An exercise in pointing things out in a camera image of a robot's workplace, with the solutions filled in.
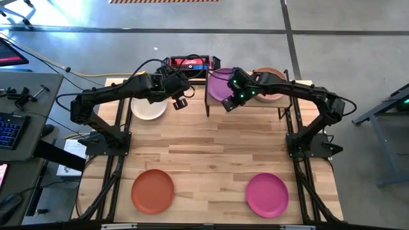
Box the black flat bar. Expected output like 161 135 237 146
33 139 87 173

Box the magenta plate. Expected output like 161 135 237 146
245 172 289 219

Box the black backlit keyboard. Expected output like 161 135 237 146
0 112 31 151

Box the black computer mouse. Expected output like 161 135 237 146
0 193 25 221

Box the red black power station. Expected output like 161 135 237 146
162 54 222 79

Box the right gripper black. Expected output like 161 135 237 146
221 66 261 113

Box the orange plate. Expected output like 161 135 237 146
130 169 175 215

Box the tan brown plate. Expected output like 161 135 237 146
252 66 288 104

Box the blue-grey metal stand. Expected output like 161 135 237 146
351 83 409 188

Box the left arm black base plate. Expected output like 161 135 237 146
85 131 132 157

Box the grey side desk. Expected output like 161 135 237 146
0 72 65 162
0 158 45 226

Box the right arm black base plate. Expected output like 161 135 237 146
286 132 344 160

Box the white printed box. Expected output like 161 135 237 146
56 139 89 178

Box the phone with pink screen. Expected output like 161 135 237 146
0 163 9 189

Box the grey stand leg base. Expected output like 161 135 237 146
0 0 36 26

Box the yellow extension cable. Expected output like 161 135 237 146
0 31 148 79

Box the black desk clamp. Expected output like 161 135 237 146
5 86 39 109

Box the cream white plate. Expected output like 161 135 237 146
130 95 169 121

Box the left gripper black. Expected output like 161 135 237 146
155 65 192 111

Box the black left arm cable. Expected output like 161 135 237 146
123 54 207 98

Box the black table edge rail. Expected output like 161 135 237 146
0 220 409 230

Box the purple plate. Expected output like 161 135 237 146
207 67 236 102

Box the black computer monitor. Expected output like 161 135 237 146
0 37 29 67

